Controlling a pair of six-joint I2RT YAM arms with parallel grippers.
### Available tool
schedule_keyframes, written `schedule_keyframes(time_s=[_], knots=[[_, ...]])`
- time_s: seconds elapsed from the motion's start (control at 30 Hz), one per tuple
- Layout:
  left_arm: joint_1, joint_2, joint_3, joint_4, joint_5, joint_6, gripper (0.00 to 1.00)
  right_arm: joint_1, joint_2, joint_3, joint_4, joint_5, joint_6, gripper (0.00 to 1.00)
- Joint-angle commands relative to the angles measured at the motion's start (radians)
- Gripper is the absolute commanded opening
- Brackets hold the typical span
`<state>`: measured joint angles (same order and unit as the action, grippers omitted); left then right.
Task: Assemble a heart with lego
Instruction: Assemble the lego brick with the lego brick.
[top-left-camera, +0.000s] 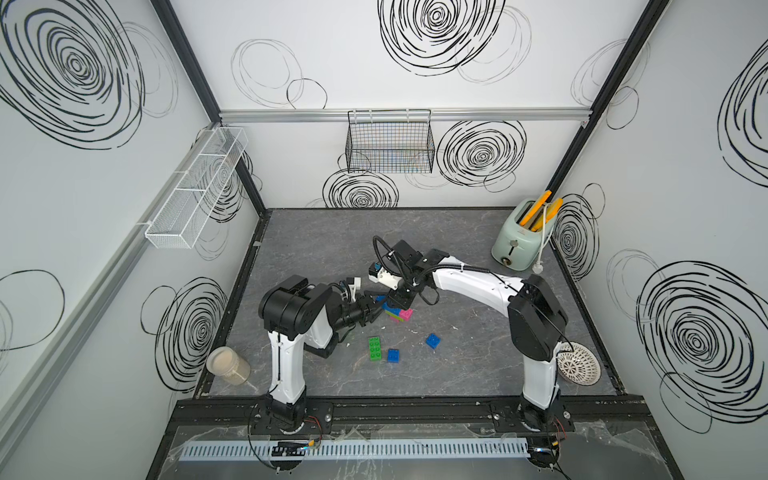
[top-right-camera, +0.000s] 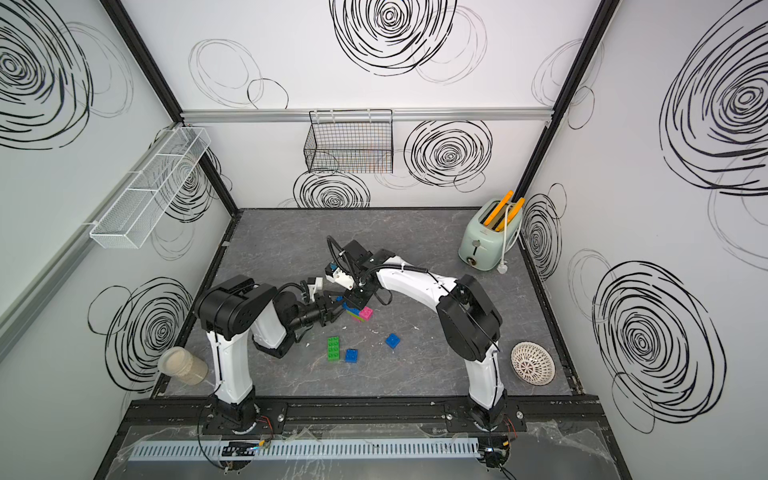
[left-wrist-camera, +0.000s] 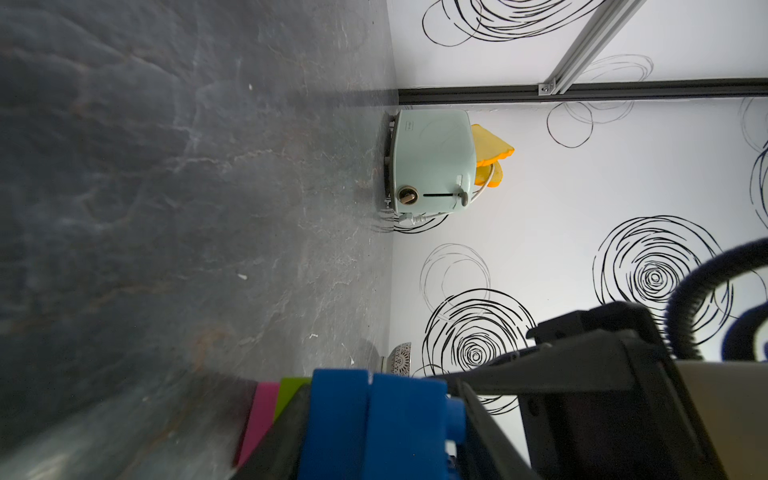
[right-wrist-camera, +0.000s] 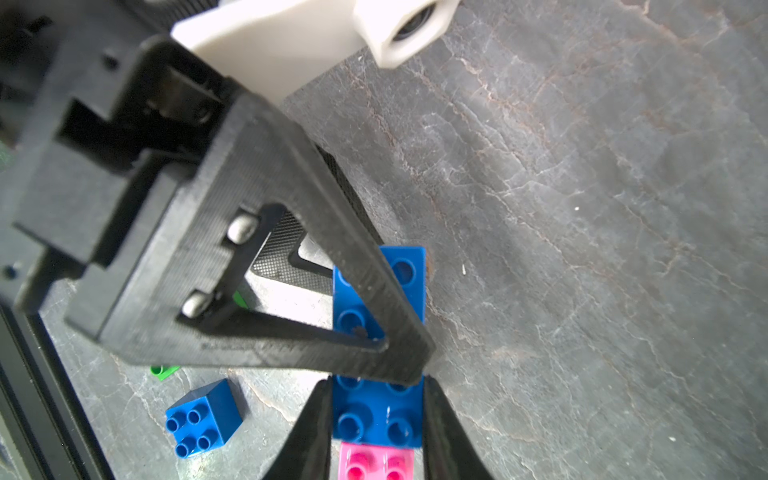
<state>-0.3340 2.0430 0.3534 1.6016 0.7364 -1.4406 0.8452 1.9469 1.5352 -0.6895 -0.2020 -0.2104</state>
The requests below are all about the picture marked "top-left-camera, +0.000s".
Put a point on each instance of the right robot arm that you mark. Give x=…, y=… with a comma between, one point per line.
x=536, y=319

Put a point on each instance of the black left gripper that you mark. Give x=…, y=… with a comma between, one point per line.
x=366, y=309

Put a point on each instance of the white sink strainer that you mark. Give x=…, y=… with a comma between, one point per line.
x=578, y=364

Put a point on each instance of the mint green toaster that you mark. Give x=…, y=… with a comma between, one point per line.
x=516, y=247

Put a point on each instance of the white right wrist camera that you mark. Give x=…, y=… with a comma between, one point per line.
x=380, y=275

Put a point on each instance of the lime green long lego brick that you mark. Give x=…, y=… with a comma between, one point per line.
x=394, y=315

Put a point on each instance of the blue long lego brick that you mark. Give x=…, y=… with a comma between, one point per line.
x=387, y=307

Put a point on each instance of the black wire basket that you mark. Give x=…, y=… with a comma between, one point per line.
x=390, y=141

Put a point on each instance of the small blue square lego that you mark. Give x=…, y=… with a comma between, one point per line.
x=393, y=355
x=433, y=341

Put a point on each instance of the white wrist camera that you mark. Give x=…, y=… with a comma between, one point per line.
x=353, y=285
x=380, y=275

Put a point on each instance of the grey slotted cable duct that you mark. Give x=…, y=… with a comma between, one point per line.
x=384, y=449

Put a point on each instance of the white wire shelf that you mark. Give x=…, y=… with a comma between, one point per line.
x=183, y=216

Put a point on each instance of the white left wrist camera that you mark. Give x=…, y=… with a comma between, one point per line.
x=353, y=285

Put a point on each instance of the orange toast slice right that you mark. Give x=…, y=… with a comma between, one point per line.
x=548, y=213

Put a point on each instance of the beige plastic cup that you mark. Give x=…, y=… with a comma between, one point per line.
x=227, y=364

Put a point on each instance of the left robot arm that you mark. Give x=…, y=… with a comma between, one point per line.
x=301, y=317

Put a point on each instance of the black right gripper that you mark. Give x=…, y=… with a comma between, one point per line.
x=394, y=299

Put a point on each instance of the dark green long lego brick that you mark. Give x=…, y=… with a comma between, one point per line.
x=374, y=349

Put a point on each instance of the small blue square lego right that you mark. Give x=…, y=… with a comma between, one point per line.
x=433, y=341

